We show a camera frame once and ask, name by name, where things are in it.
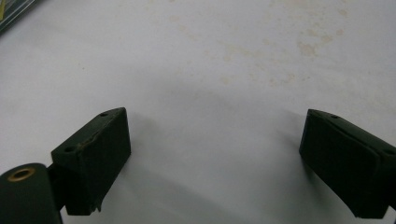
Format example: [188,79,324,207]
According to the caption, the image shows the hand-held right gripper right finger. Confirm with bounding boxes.
[299,108,396,219]

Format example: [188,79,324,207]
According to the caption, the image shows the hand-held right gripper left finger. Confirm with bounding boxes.
[48,106,132,217]

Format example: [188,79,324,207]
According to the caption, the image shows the dark green flat object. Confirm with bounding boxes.
[0,0,41,35]

